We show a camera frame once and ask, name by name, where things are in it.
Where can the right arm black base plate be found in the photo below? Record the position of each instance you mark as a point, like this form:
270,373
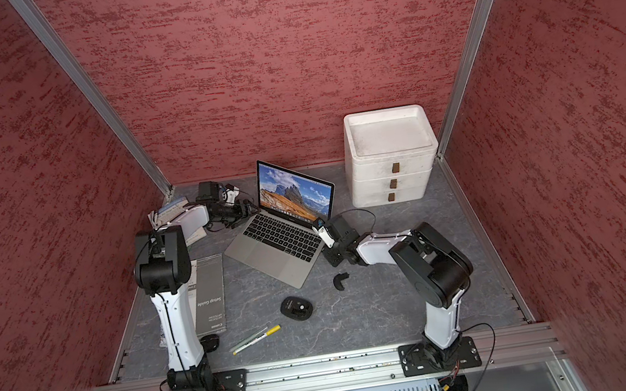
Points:
424,358

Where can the silver laptop with black keys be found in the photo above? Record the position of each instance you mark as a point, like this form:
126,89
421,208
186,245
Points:
279,241

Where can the green white pen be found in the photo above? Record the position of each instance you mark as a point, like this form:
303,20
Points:
248,340

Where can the left aluminium corner post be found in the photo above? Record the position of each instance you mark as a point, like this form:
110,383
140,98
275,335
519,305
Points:
44,32

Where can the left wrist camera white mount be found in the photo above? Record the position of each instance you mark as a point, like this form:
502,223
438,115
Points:
228,194

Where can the aluminium front rail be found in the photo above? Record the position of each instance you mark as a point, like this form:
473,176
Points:
378,366

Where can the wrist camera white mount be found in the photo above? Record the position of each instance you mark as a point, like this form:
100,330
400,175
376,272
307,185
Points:
228,194
319,226

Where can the white three-drawer storage unit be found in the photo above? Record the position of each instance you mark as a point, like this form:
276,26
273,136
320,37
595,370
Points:
389,155

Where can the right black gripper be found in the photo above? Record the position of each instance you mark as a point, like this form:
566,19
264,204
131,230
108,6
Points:
327,253

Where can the grey setup guide booklet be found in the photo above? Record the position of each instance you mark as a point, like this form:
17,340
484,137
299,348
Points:
206,295

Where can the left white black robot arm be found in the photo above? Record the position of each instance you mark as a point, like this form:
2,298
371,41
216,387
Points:
163,270

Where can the aluminium corner post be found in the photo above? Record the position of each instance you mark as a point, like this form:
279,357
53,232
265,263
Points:
44,32
473,40

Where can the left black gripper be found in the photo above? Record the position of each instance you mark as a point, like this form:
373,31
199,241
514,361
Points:
241,213

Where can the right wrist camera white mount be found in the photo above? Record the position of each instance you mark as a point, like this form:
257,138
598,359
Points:
319,226

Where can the black mouse battery cover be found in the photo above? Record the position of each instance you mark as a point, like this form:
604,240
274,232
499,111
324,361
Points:
338,281

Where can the right aluminium corner post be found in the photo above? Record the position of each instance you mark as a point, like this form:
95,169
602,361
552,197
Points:
473,40

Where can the small black round object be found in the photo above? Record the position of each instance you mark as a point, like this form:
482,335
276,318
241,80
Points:
210,343

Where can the colourful folded leaflets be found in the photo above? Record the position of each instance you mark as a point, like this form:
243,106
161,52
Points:
166,214

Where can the yellow capped marker pen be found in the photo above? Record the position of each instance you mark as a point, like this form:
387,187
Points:
270,332

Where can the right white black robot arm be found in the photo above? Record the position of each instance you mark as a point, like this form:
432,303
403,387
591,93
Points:
439,272

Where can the black wireless mouse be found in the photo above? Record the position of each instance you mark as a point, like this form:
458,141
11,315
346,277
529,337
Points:
295,308

